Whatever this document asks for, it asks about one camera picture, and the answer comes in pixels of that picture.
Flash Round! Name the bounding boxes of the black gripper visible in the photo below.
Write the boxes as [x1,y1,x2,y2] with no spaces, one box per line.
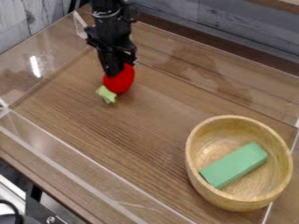
[85,11,136,77]

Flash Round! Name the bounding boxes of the red plush strawberry toy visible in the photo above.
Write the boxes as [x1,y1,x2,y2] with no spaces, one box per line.
[96,63,136,103]

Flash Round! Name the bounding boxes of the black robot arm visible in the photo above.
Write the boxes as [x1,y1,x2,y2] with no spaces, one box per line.
[84,0,138,77]

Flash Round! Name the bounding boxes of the clear acrylic rear panel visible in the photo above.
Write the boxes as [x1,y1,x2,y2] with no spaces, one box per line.
[133,23,299,125]

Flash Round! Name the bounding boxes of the clear acrylic panel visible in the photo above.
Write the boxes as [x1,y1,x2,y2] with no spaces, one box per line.
[133,23,299,125]
[0,108,194,224]

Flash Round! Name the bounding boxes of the clear acrylic front panel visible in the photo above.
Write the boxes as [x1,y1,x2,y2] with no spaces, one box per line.
[0,108,194,224]

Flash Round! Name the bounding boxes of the wooden bowl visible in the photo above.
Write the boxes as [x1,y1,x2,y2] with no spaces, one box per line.
[184,115,293,212]

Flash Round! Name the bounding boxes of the green rectangular block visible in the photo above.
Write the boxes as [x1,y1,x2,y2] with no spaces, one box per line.
[198,142,268,189]

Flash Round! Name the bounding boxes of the clear acrylic corner bracket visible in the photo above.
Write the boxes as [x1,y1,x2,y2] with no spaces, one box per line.
[72,11,88,39]

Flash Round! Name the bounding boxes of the black metal table bracket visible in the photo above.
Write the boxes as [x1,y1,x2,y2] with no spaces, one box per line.
[22,183,69,224]

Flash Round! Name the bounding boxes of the black cable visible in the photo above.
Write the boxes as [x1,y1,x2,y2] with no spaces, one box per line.
[0,199,24,224]

